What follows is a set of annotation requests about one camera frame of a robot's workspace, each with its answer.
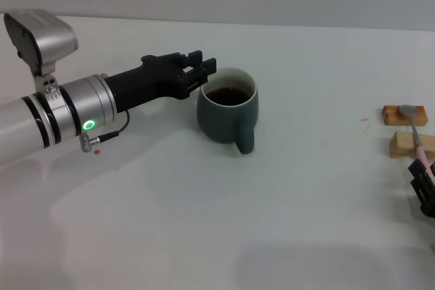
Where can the light plain wooden block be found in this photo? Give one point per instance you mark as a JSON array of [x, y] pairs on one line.
[[402, 144]]

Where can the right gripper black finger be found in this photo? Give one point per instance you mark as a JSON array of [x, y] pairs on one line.
[[417, 167]]

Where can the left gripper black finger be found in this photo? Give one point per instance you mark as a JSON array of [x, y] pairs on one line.
[[208, 70], [194, 59]]

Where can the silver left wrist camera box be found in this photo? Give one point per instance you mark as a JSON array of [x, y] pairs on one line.
[[44, 35]]

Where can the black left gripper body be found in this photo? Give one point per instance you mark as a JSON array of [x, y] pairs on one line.
[[146, 83]]

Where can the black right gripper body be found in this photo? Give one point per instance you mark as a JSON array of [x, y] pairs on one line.
[[430, 208]]

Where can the coffee stained wooden block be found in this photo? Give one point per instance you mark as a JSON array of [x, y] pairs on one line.
[[391, 117]]

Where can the grey ceramic coffee cup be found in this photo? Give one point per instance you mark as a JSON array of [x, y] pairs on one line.
[[217, 123]]

